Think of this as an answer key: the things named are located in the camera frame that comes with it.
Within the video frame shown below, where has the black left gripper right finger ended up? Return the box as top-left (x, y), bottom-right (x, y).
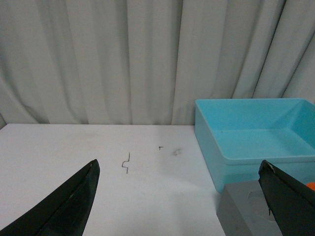
top-left (258, 160), bottom-right (315, 236)

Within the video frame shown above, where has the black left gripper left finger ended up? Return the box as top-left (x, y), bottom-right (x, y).
top-left (0, 159), bottom-right (100, 236)

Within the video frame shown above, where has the orange cylinder part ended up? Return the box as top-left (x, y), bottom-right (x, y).
top-left (306, 182), bottom-right (315, 191)

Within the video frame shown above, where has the gray block with round hole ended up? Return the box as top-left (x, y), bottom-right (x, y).
top-left (217, 180), bottom-right (282, 236)

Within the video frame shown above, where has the light blue plastic box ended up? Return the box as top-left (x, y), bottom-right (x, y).
top-left (195, 98), bottom-right (315, 192)

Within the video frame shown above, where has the white pleated curtain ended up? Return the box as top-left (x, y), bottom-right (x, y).
top-left (0, 0), bottom-right (315, 126)

